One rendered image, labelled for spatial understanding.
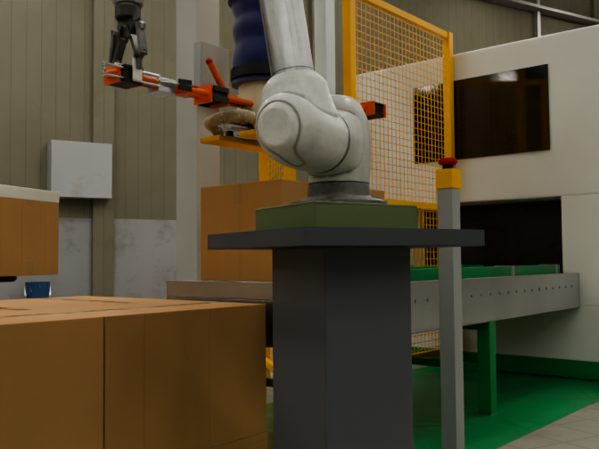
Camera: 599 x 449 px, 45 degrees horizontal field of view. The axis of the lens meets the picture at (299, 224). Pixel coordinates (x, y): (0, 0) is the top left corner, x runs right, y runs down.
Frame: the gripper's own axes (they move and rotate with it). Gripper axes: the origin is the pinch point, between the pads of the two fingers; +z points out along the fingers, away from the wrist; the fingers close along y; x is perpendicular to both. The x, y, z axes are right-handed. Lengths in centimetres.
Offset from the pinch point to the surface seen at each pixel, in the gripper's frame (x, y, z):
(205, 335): -14, -17, 76
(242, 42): -49, 1, -21
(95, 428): 22, -17, 96
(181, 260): -114, 108, 55
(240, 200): -49, 3, 34
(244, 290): -45, -3, 65
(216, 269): -50, 15, 58
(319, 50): -328, 187, -115
